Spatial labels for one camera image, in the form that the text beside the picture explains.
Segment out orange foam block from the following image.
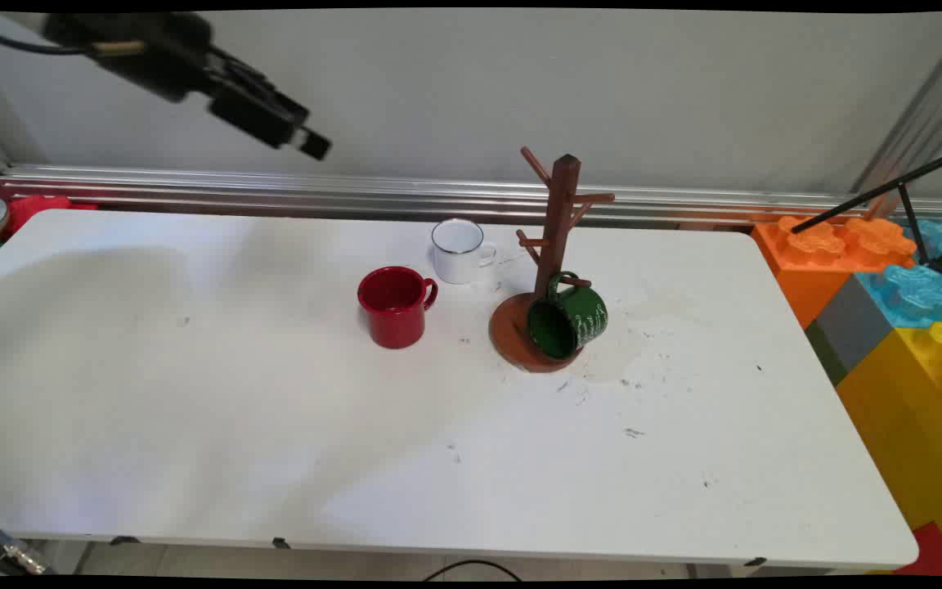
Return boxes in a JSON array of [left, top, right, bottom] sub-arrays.
[[750, 214, 918, 330]]

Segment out aluminium frame rail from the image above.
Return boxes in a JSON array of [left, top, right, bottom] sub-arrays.
[[0, 164, 942, 227]]

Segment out colourful foam floor mats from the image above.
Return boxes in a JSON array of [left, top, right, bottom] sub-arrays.
[[854, 218, 942, 330]]

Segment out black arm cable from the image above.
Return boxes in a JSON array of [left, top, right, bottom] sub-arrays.
[[0, 22, 94, 57]]

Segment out cable with metal connector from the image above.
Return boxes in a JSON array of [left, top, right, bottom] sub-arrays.
[[0, 513, 56, 577]]

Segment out brown wooden mug tree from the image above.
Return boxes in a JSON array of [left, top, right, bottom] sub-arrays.
[[488, 146, 617, 375]]

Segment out green enamel mug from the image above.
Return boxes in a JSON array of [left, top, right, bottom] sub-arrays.
[[527, 271, 609, 362]]

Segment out white enamel mug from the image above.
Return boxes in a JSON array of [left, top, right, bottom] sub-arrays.
[[431, 218, 498, 286]]

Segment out large red foam block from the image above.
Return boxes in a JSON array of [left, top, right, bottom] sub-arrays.
[[895, 521, 942, 578]]

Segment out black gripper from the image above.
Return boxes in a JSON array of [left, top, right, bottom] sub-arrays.
[[206, 47, 334, 162]]

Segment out red enamel mug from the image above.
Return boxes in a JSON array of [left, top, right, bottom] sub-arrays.
[[357, 266, 440, 351]]

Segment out black looped cable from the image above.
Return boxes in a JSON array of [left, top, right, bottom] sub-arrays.
[[421, 559, 523, 582]]

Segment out grey foam block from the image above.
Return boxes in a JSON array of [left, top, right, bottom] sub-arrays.
[[814, 274, 895, 375]]

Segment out red plastic object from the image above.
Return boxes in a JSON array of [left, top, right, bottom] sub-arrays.
[[0, 194, 101, 241]]

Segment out dark green foam block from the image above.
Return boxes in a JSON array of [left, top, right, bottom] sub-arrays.
[[804, 322, 849, 386]]

